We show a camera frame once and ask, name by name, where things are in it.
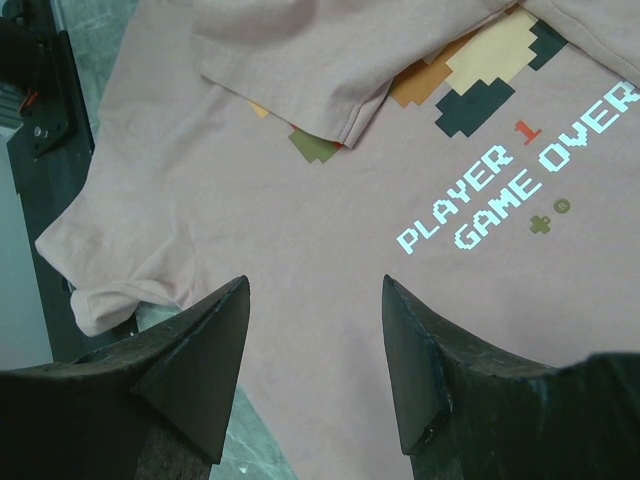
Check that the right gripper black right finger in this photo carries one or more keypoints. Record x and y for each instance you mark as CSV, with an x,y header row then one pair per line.
x,y
466,409

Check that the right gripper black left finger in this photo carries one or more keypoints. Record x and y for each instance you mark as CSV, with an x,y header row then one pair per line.
x,y
155,405

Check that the pink t-shirt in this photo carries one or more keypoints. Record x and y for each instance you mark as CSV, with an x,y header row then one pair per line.
x,y
483,153

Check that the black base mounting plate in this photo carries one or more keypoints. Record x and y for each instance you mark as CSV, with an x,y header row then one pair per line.
x,y
51,151

